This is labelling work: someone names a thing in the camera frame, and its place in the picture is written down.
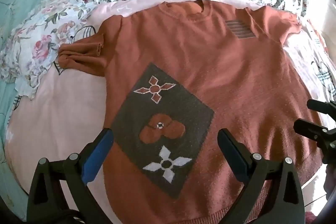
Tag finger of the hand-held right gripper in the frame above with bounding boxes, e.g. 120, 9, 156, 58
307, 99, 336, 113
293, 119, 336, 165

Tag pink star print blanket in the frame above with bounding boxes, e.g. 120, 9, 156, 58
5, 0, 336, 224

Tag orange knit sweater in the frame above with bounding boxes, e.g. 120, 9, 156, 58
58, 0, 326, 224

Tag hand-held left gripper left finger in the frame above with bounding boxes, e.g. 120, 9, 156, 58
26, 128, 114, 224

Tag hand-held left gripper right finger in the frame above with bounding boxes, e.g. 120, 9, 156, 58
217, 128, 306, 224

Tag large rose print pillow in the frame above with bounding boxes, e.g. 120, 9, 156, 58
0, 0, 99, 101

